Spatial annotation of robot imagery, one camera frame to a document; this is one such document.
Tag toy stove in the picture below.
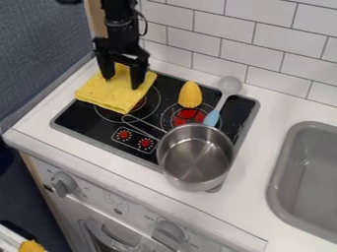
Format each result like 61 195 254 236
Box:
48 69 261 173

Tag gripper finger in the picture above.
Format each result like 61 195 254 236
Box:
127 64 151 91
96 57 117 81

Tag silver pot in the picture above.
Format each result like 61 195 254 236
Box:
155 123 236 193

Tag yellow cloth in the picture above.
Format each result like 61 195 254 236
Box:
73 62 159 115

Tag yellow toy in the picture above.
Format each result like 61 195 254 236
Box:
17 239 48 252

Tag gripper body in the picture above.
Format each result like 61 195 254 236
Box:
91 19 152 69

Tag yellow toy corn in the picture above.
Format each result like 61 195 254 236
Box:
176 81 205 109

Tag grey spoon with blue handle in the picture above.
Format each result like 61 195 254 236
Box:
202 76 244 128

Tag toy sink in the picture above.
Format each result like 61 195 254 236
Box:
265 120 337 244

